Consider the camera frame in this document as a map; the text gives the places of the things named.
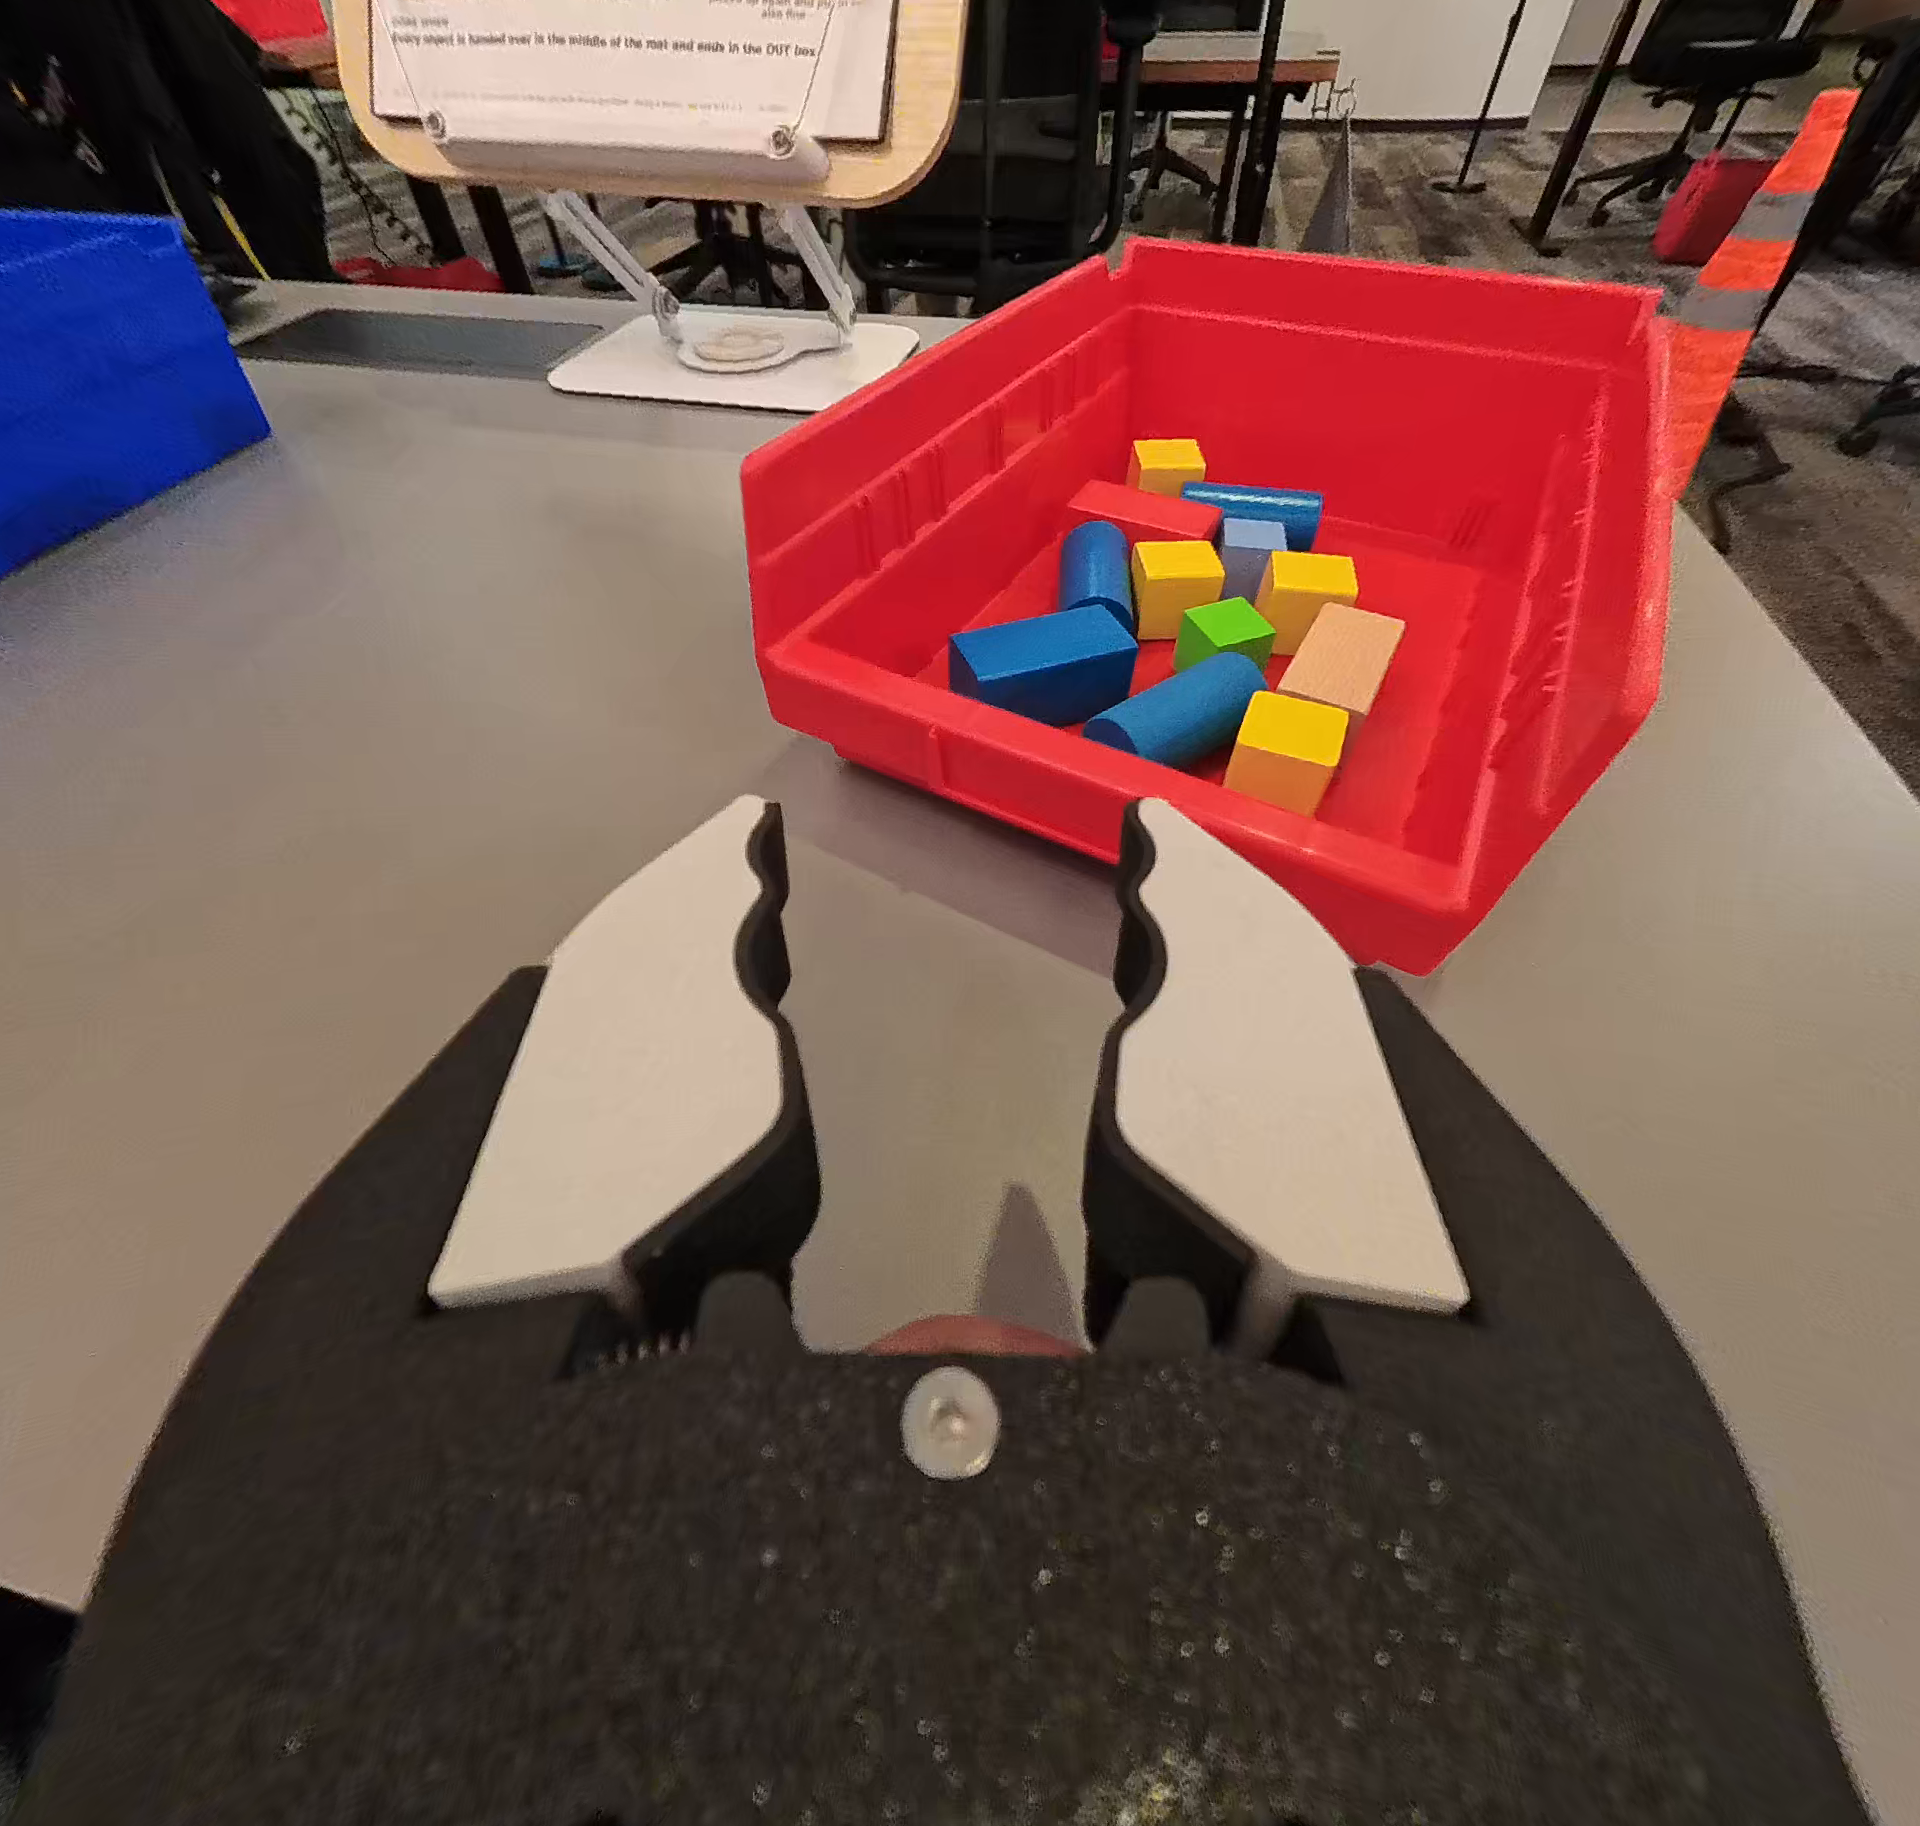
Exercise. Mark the red wooden block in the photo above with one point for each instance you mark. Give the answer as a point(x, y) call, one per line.
point(1134, 516)

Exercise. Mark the green wooden cube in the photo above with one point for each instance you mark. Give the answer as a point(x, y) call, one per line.
point(1222, 636)

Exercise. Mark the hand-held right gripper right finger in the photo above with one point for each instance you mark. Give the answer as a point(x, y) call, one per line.
point(1291, 1106)

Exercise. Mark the blue plastic bin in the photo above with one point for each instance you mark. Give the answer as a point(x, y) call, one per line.
point(106, 386)

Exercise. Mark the red bag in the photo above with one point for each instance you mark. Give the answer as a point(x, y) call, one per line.
point(1711, 206)

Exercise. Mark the black office chair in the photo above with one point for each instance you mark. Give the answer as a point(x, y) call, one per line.
point(1697, 41)

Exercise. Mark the blue wooden cylinder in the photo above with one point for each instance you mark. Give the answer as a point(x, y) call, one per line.
point(1100, 567)
point(1262, 507)
point(1171, 707)

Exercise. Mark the yellow wooden cube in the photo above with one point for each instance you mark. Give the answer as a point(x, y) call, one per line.
point(1307, 597)

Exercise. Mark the light blue wooden cube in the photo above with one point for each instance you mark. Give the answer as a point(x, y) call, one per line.
point(1253, 556)

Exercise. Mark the natural wooden block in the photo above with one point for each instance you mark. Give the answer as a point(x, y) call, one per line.
point(1342, 657)

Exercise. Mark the wooden table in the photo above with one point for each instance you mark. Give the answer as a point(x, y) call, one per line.
point(1232, 71)

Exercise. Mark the clipboard with instruction sheet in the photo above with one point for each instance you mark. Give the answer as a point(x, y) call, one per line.
point(647, 27)

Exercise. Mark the red plastic bin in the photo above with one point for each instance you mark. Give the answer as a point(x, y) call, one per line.
point(902, 567)

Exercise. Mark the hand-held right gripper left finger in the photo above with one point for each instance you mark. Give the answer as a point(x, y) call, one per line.
point(617, 1106)

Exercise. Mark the orange striped bar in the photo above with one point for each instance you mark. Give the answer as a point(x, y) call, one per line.
point(1756, 251)

